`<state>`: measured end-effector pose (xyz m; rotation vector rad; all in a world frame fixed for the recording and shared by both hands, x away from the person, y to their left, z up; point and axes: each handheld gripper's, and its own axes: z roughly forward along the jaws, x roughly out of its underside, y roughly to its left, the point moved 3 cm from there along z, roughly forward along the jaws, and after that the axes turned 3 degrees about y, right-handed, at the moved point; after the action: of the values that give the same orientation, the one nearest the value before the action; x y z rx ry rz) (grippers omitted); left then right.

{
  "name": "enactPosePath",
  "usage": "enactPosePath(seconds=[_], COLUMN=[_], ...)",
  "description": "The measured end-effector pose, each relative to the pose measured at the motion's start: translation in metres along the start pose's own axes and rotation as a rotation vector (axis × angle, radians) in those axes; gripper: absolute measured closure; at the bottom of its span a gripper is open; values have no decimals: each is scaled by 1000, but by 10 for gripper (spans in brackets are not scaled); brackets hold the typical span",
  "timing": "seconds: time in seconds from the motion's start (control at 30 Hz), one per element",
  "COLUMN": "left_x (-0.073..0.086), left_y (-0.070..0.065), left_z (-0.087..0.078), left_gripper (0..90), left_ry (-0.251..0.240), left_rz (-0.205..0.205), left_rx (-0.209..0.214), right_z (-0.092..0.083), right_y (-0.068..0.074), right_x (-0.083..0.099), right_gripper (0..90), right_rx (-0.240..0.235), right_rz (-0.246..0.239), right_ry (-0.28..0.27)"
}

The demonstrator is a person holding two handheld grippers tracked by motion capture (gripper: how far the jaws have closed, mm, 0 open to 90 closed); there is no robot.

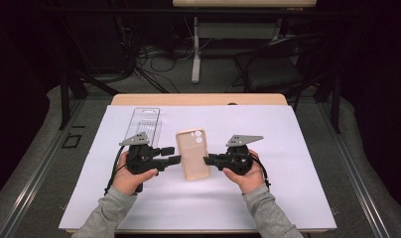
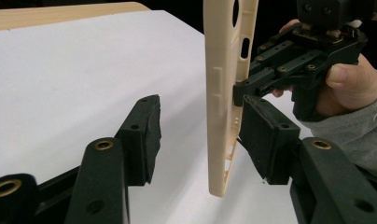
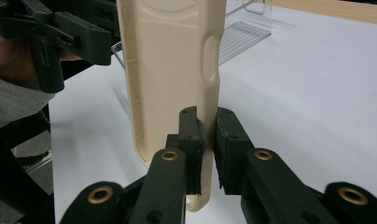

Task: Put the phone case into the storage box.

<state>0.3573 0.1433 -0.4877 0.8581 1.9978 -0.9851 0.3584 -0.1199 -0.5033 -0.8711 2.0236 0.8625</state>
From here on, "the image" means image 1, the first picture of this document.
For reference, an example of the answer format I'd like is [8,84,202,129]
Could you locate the clear plastic rack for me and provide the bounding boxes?
[122,106,163,148]

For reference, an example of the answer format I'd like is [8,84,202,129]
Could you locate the aluminium floor rail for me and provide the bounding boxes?
[0,98,87,238]
[316,102,391,238]

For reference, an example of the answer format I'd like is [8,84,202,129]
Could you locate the white table mat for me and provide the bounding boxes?
[59,104,337,231]

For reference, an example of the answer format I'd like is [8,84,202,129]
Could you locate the person's left hand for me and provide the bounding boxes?
[112,151,159,196]

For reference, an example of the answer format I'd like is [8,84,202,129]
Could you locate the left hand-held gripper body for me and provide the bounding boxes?
[118,131,164,193]

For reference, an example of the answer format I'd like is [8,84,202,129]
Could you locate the person's right hand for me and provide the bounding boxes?
[222,149,266,195]

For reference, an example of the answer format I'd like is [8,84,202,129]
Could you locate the beige phone case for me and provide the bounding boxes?
[175,128,211,181]

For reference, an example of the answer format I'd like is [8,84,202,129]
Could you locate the black metal stand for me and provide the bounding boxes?
[59,70,120,131]
[289,70,341,135]

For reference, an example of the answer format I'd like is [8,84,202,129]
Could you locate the white desk with metal legs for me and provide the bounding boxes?
[172,0,317,84]

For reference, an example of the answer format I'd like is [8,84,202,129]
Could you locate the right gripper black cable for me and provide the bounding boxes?
[251,153,272,189]

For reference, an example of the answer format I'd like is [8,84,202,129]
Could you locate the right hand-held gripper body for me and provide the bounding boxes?
[217,134,265,177]

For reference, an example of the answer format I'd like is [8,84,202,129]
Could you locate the black chair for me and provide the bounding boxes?
[233,33,326,100]

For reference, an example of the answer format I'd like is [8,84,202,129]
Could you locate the bundle of black cables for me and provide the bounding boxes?
[120,16,216,95]

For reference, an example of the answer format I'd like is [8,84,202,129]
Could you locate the wooden table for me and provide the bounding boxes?
[65,93,337,235]

